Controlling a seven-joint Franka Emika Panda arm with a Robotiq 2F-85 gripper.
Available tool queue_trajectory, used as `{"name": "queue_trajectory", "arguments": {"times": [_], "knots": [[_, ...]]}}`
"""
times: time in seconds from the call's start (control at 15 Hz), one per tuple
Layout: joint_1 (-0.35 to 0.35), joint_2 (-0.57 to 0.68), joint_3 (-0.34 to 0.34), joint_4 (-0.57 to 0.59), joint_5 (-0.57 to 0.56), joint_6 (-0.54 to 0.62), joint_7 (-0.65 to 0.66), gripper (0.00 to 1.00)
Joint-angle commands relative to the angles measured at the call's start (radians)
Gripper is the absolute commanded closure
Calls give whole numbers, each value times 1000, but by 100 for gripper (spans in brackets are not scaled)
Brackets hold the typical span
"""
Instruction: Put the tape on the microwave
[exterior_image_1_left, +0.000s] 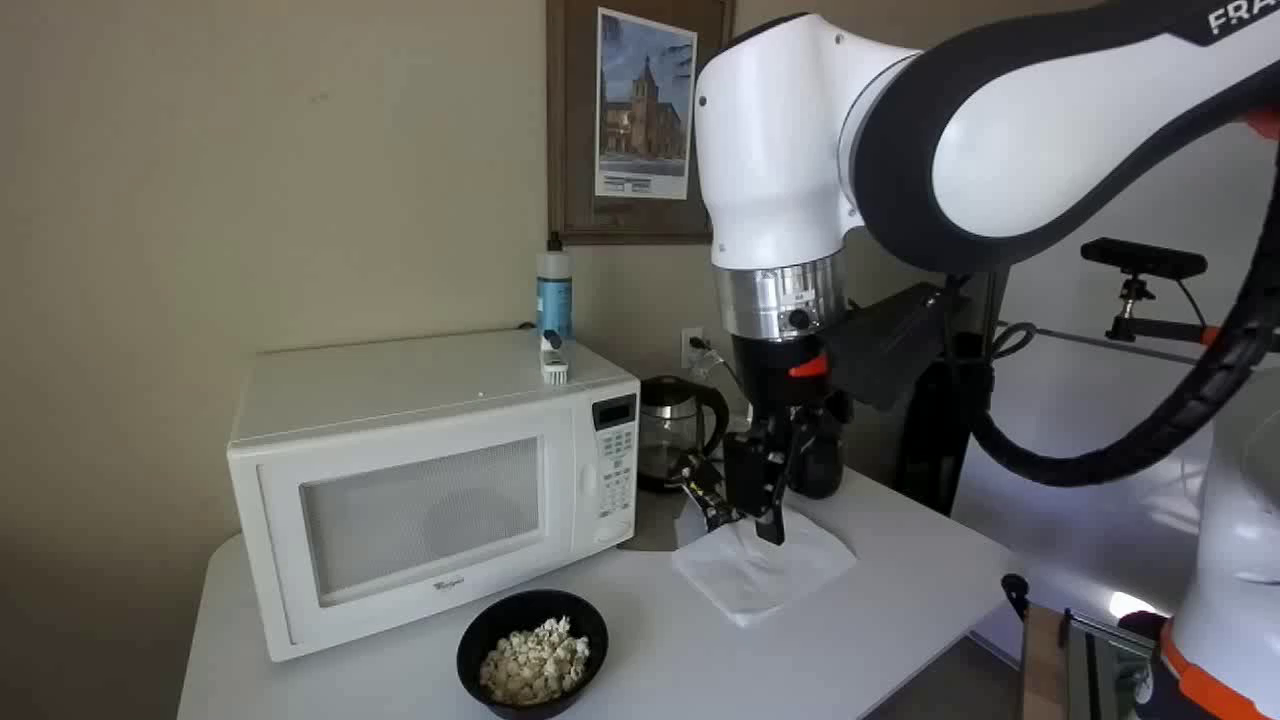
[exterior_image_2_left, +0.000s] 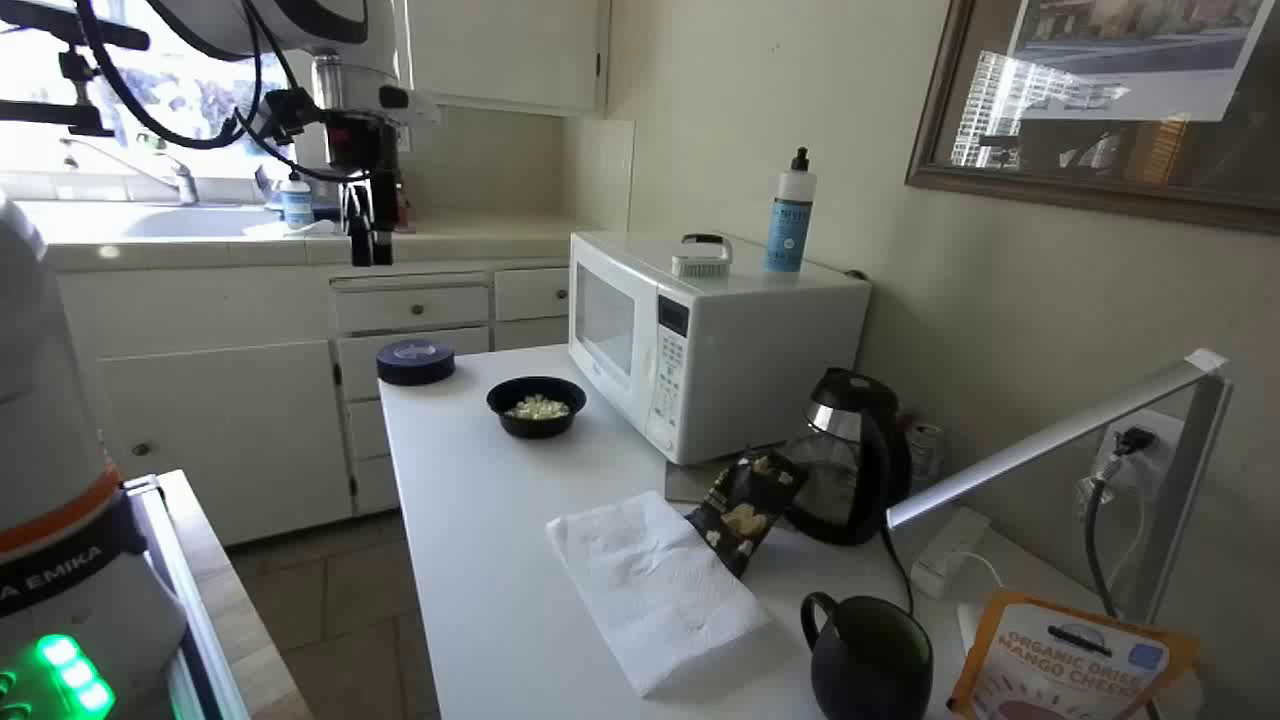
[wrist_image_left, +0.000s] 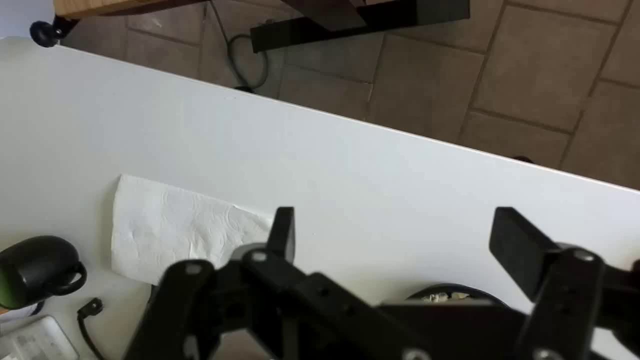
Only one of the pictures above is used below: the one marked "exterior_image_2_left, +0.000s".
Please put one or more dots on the black popcorn bag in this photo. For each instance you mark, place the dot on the black popcorn bag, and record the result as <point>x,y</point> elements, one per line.
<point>743,512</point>

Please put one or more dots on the white kitchen sink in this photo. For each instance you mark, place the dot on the white kitchen sink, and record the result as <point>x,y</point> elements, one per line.
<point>202,220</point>

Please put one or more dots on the chrome sink faucet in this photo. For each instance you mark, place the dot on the chrome sink faucet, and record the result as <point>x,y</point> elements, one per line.
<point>182,172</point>

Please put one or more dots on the robot stand with metal edge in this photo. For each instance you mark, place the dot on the robot stand with metal edge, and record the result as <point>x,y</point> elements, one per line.
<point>222,601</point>

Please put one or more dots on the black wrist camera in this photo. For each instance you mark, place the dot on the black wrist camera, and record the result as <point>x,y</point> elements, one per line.
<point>287,119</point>

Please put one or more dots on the orange snack package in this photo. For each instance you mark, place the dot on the orange snack package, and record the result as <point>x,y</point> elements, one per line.
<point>1064,664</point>

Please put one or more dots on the small white tape dispenser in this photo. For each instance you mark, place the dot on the small white tape dispenser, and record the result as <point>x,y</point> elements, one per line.
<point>700,256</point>

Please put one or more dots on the white microwave oven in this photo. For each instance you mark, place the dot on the white microwave oven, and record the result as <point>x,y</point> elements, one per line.
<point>746,345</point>

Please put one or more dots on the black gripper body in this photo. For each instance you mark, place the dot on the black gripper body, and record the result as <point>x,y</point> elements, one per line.
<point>362,153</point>

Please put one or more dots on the framed wall picture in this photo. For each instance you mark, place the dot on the framed wall picture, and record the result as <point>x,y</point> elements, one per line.
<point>1133,162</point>

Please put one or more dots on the black mug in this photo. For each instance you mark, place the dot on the black mug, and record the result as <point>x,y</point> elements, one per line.
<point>866,660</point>

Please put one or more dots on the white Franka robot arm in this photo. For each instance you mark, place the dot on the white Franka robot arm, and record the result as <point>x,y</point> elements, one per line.
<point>53,441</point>

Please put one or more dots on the black bowl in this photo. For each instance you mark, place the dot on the black bowl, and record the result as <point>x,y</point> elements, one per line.
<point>514,423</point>

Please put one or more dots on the kitchen base cabinet with drawers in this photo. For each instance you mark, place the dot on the kitchen base cabinet with drawers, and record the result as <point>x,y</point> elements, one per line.
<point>243,384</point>

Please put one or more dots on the black electric kettle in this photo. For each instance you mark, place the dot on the black electric kettle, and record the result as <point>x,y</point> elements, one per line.
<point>846,467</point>

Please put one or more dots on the white paper napkin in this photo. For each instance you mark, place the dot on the white paper napkin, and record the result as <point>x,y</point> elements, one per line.
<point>654,586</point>

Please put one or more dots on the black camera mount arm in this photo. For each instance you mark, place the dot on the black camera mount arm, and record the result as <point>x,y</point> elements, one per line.
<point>67,20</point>

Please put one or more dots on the blue spray bottle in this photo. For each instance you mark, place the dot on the blue spray bottle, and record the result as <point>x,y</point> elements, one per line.
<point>788,220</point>

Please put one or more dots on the popcorn heap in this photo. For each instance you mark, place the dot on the popcorn heap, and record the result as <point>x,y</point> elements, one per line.
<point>537,405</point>

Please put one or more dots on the black duct tape roll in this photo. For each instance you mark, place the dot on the black duct tape roll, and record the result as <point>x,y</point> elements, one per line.
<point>412,363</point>

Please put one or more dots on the clear soap bottle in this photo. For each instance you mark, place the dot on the clear soap bottle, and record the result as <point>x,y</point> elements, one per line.
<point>296,201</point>

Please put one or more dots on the white wall cabinet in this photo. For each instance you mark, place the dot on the white wall cabinet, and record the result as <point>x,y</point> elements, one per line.
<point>501,52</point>

